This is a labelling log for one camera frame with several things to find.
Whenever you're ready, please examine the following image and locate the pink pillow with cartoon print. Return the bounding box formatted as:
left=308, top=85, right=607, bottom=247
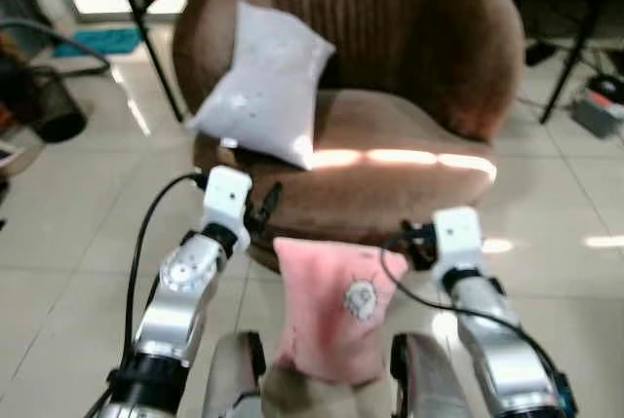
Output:
left=271, top=236, right=411, bottom=386

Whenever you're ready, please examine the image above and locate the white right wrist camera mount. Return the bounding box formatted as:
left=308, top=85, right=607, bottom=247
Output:
left=432, top=206, right=485, bottom=279

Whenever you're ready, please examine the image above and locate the grey left robot leg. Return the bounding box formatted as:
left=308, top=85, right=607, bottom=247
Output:
left=203, top=330, right=270, bottom=418

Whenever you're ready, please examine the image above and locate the black mesh wastebasket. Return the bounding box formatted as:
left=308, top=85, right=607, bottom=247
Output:
left=18, top=65, right=90, bottom=144

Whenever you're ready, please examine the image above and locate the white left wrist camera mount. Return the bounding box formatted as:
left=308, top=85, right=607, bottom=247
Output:
left=200, top=166, right=254, bottom=231

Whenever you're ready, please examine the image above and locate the black metal stand leg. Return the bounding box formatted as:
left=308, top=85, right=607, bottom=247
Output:
left=539, top=0, right=624, bottom=126

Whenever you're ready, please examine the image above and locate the white square pillow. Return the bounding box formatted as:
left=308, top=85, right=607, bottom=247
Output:
left=185, top=1, right=337, bottom=171

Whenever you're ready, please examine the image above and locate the brown round armchair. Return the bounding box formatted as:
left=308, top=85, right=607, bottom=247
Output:
left=173, top=0, right=527, bottom=274

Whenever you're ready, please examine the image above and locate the teal floor mat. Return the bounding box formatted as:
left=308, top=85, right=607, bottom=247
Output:
left=53, top=26, right=144, bottom=57

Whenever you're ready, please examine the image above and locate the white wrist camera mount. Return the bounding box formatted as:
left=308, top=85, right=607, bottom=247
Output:
left=432, top=206, right=485, bottom=279
left=200, top=166, right=254, bottom=231

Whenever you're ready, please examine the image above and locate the grey box device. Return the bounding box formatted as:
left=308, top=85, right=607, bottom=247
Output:
left=569, top=87, right=624, bottom=139

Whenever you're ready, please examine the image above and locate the black metal table frame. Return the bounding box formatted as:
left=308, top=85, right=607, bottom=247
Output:
left=105, top=0, right=196, bottom=124

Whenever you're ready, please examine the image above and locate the grey curved hose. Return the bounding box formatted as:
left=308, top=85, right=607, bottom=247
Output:
left=0, top=18, right=111, bottom=77

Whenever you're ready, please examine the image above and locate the black power adapter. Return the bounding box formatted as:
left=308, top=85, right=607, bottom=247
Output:
left=525, top=40, right=560, bottom=67

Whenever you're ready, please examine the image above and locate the grey right robot leg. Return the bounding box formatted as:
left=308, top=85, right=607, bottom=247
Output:
left=390, top=331, right=479, bottom=418

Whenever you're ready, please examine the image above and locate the grey robot leg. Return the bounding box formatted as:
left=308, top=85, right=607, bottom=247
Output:
left=390, top=331, right=479, bottom=418
left=203, top=330, right=270, bottom=418

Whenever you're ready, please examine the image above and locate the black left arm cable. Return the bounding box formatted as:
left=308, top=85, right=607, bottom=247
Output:
left=123, top=171, right=207, bottom=361

